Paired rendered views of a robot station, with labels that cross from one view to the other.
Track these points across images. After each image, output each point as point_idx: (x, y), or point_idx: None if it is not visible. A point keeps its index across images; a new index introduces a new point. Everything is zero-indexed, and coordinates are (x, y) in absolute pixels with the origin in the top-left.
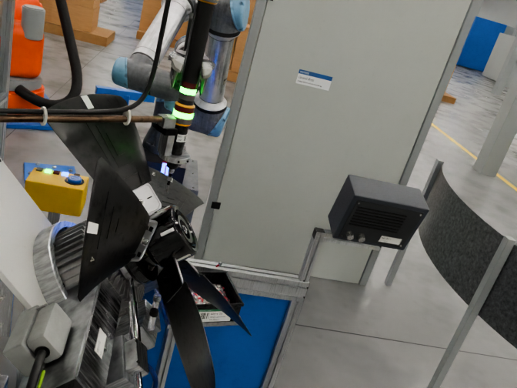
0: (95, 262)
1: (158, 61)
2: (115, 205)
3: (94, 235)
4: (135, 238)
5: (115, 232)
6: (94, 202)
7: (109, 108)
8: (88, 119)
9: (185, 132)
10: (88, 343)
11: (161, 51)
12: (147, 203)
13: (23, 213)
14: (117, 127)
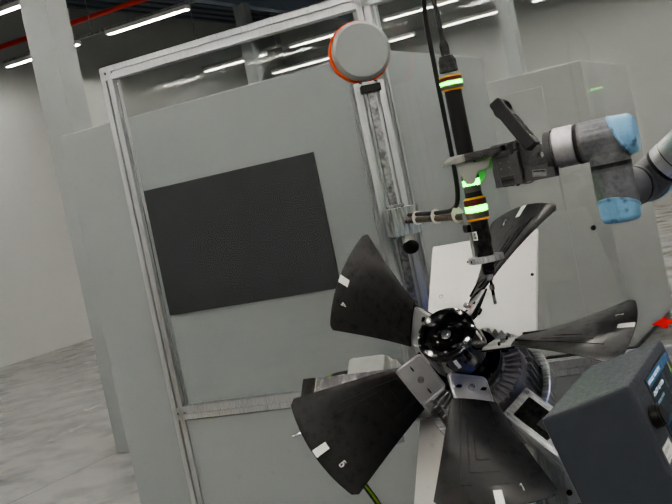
0: (348, 310)
1: (660, 157)
2: (366, 272)
3: (344, 287)
4: (398, 316)
5: (367, 296)
6: (348, 263)
7: (529, 216)
8: (443, 218)
9: (472, 229)
10: (348, 376)
11: (669, 143)
12: (471, 308)
13: (505, 319)
14: (513, 234)
